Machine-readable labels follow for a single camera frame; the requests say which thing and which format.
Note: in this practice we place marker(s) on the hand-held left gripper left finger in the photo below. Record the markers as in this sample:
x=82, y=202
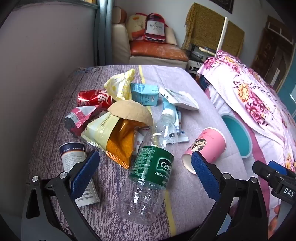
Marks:
x=85, y=173

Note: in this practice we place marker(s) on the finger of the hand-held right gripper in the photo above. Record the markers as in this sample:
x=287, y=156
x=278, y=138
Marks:
x=278, y=166
x=262, y=169

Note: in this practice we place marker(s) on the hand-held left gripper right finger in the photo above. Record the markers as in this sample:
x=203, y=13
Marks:
x=203, y=176

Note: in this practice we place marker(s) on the pink paper cup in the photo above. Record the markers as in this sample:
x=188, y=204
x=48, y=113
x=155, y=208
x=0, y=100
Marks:
x=208, y=143

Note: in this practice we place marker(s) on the teal waste bin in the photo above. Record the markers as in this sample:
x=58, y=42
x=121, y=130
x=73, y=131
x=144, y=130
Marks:
x=238, y=134

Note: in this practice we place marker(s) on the yellow snack bag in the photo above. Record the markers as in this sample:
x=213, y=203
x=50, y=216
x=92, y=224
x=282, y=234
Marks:
x=120, y=141

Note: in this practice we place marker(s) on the clear green-label plastic bottle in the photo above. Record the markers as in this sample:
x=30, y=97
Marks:
x=148, y=166

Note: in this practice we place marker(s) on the white barcode medicine box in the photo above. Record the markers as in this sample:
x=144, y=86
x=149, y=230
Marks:
x=182, y=99

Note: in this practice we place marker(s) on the yellow plastic bag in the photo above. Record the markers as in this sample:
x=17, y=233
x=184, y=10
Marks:
x=118, y=85

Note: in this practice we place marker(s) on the light blue milk carton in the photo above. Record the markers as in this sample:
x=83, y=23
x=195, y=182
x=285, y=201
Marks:
x=145, y=93

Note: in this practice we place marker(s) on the pink white quilt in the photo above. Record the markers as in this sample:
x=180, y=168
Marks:
x=266, y=150

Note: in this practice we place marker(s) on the red snack wrapper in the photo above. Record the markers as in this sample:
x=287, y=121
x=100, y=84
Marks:
x=78, y=118

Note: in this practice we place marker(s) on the white printed packet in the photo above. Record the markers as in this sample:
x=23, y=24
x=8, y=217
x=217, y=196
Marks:
x=140, y=142

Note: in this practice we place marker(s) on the brown round disc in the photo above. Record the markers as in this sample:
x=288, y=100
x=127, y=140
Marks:
x=129, y=112

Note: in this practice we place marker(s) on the teal wardrobe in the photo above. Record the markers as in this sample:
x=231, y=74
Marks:
x=289, y=90

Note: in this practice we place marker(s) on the red soda can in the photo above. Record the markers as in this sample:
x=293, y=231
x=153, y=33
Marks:
x=92, y=97

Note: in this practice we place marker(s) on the pink floral bedsheet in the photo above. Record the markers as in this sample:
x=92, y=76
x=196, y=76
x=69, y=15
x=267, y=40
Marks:
x=254, y=92

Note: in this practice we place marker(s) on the light blue snack wrapper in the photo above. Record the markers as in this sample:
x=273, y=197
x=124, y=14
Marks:
x=167, y=105

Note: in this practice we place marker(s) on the dark blue box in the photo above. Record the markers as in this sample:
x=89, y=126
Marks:
x=203, y=81

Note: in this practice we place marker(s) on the purple tablecloth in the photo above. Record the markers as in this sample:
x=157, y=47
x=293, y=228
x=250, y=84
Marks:
x=161, y=74

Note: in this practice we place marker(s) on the white side table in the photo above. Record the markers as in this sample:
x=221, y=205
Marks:
x=193, y=66

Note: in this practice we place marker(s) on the dark wooden cabinet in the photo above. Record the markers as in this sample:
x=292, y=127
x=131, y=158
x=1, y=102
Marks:
x=270, y=51

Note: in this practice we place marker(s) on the black stereo device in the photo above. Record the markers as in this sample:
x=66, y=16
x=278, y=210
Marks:
x=198, y=52

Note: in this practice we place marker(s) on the cream sofa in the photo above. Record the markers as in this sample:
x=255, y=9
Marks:
x=120, y=46

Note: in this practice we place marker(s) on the orange seat cushion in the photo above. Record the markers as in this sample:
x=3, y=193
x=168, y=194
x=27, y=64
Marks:
x=157, y=51

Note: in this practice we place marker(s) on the white pole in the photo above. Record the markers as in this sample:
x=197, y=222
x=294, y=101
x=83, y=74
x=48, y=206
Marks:
x=222, y=34

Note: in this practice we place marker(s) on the beige pillow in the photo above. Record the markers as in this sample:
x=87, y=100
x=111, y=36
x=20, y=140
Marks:
x=171, y=36

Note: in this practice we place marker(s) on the yellow-brown patterned cloth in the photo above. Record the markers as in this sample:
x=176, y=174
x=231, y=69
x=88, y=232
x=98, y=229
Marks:
x=203, y=25

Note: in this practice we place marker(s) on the red white shopping bag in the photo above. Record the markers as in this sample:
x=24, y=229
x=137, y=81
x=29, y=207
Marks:
x=155, y=27

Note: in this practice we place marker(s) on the cream cartoon pillow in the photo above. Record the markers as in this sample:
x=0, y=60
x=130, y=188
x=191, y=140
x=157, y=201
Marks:
x=135, y=25

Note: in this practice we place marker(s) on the brown sofa headrest pillow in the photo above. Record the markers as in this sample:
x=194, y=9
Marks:
x=120, y=15

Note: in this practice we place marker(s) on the grey metal frame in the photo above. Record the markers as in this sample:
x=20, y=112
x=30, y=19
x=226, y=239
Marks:
x=103, y=32

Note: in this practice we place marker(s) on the dark wall picture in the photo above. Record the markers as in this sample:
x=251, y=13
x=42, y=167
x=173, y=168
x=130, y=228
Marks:
x=222, y=4

